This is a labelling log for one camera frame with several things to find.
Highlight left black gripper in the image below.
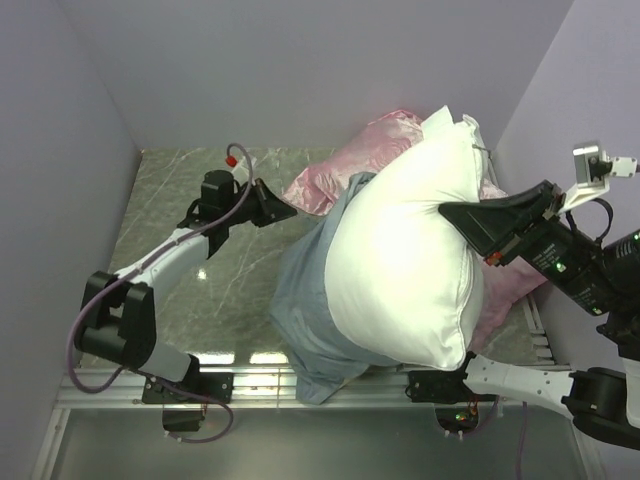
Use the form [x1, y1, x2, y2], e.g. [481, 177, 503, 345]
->
[224, 178, 298, 227]

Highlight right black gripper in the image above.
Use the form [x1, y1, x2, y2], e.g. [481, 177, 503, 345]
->
[433, 173, 620, 309]

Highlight white pillow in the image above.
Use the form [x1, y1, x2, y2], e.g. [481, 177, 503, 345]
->
[324, 107, 486, 371]

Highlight green beige patchwork pillowcase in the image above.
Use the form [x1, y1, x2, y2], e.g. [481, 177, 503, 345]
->
[268, 173, 378, 405]

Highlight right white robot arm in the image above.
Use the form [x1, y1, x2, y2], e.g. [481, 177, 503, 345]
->
[438, 181, 639, 450]

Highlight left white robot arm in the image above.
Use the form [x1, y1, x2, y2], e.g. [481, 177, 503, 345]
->
[66, 170, 297, 402]

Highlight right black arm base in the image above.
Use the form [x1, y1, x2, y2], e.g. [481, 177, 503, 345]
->
[405, 370, 480, 438]

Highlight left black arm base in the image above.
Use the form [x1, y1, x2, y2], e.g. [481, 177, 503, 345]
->
[141, 372, 234, 444]

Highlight pink rose satin pillow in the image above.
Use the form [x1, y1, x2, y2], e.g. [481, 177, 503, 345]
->
[284, 107, 546, 353]

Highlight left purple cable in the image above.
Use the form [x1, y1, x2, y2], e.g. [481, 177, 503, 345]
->
[66, 143, 254, 444]

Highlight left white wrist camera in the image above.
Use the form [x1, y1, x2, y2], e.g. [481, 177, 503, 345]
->
[225, 155, 257, 186]

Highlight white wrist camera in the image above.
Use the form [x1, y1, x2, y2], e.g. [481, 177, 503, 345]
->
[225, 155, 257, 186]
[559, 141, 639, 214]

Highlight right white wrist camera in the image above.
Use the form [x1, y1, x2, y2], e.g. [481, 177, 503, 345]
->
[559, 141, 639, 214]

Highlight aluminium front rail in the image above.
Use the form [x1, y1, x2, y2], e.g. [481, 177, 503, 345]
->
[49, 363, 501, 412]

